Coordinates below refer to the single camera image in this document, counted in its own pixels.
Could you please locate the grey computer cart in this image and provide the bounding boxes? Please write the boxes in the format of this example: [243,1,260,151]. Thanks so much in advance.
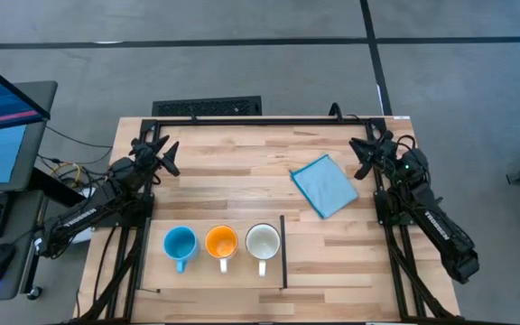
[0,189,48,303]

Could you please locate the white mug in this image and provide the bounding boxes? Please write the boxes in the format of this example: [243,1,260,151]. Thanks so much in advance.
[244,222,283,278]

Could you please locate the yellow mug orange inside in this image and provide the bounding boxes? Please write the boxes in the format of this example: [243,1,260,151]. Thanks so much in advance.
[204,224,239,274]

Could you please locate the black table frame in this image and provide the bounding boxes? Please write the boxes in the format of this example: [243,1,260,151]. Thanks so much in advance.
[60,116,464,325]

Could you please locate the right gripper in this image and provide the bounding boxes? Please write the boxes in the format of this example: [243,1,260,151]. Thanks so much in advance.
[348,130,400,181]

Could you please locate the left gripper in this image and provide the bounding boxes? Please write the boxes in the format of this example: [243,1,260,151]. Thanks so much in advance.
[128,135,181,178]

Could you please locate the yellow cable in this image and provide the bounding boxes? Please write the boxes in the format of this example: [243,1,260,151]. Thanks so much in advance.
[50,161,83,187]

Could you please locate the blue mug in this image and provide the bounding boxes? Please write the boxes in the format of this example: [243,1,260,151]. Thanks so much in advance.
[162,225,200,274]

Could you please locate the blue folded cloth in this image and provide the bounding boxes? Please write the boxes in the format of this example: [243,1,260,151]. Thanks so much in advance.
[289,153,361,220]

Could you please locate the black floor cable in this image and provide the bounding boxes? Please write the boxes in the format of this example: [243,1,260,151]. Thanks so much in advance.
[45,125,114,151]

